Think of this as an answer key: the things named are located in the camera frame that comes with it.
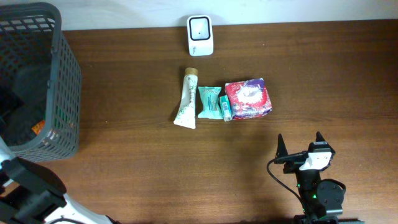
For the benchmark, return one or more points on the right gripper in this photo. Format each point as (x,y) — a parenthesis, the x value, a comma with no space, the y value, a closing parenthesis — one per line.
(293,162)

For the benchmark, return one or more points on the red purple tissue pack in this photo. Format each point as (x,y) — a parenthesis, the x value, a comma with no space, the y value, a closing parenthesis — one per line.
(248,99)

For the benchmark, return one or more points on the small teal box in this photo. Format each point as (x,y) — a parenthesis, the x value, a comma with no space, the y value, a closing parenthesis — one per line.
(225,108)

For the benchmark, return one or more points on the teal wet wipes pouch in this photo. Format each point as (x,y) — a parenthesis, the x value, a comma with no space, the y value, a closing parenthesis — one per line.
(209,96)

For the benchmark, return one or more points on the white tube with tan cap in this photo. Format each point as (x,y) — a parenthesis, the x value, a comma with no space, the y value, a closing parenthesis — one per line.
(187,110)

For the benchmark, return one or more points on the small orange box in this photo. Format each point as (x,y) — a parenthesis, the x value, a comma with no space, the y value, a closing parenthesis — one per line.
(37,128)

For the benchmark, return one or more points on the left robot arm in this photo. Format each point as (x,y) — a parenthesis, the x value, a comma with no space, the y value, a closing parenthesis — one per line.
(41,197)

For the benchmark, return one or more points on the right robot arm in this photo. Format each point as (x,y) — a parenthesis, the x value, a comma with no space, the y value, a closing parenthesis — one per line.
(321,199)

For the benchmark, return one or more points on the grey plastic mesh basket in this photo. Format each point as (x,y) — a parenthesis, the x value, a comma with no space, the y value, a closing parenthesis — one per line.
(39,78)

